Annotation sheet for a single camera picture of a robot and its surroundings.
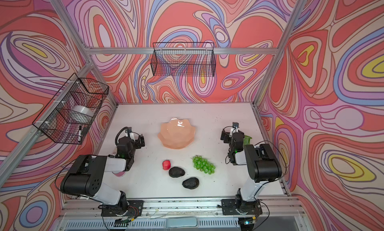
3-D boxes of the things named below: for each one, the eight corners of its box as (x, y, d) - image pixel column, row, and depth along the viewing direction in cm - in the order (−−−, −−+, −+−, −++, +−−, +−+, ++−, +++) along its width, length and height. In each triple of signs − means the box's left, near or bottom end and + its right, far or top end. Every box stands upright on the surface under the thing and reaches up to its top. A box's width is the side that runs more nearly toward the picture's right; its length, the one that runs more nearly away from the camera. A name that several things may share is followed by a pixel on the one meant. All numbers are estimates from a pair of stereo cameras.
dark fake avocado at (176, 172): (169, 177, 85) (168, 175, 81) (170, 169, 88) (169, 166, 84) (184, 177, 85) (184, 175, 81) (184, 169, 88) (184, 166, 84)
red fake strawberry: (163, 170, 87) (162, 168, 84) (164, 162, 90) (163, 160, 87) (170, 170, 87) (169, 168, 84) (171, 162, 90) (170, 160, 87)
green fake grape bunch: (190, 164, 90) (190, 161, 86) (196, 156, 93) (196, 152, 89) (210, 178, 84) (211, 175, 81) (216, 168, 88) (217, 165, 84)
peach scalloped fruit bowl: (157, 149, 95) (156, 146, 92) (162, 121, 110) (161, 117, 107) (195, 149, 95) (195, 146, 92) (195, 121, 110) (195, 117, 106)
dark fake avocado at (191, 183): (182, 189, 80) (182, 187, 77) (182, 179, 84) (182, 177, 80) (199, 189, 80) (199, 187, 77) (198, 179, 84) (199, 177, 80)
